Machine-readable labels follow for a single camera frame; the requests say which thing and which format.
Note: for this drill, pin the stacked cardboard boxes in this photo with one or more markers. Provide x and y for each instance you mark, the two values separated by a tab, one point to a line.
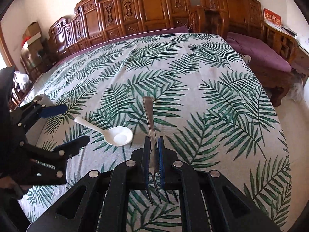
31	42

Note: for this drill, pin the palm leaf tablecloth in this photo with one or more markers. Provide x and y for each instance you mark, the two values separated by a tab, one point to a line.
208	106

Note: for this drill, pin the carved wooden armchair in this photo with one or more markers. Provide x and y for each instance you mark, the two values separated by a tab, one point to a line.
245	16

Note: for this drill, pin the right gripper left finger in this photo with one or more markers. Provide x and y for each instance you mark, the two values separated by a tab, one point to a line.
140	177

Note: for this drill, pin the stainless steel fork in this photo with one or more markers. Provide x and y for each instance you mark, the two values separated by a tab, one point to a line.
153	154

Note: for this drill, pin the small white soup spoon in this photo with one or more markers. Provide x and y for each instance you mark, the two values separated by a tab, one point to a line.
115	136

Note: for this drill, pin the red gift box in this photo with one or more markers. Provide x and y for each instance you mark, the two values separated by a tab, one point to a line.
272	18

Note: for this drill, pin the white plastic bag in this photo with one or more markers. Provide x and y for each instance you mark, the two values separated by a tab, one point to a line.
22	82

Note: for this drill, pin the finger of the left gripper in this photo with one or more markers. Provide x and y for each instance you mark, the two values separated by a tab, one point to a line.
72	148
54	110

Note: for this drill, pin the carved wooden bench backrest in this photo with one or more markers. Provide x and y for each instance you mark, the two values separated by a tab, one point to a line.
98	21

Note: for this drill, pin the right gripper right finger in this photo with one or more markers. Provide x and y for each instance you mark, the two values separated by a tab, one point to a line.
168	174

